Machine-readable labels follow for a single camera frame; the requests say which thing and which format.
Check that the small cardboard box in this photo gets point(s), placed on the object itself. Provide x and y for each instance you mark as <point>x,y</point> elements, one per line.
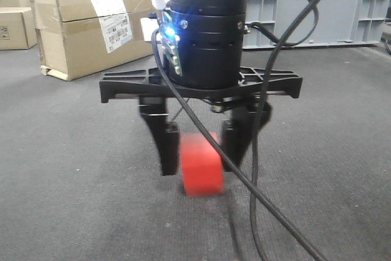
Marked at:
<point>17,28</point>

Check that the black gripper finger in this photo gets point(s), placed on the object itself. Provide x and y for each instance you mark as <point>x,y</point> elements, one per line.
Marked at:
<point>237,132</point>
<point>165,133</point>

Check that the red magnetic block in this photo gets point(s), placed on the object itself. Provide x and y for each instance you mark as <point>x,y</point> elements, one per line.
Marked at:
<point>201,166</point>

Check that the large cardboard box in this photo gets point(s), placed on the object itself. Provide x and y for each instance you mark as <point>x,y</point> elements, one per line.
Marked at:
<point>77,38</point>

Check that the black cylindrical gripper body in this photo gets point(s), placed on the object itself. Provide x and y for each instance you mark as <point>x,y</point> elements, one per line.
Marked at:
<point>201,53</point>

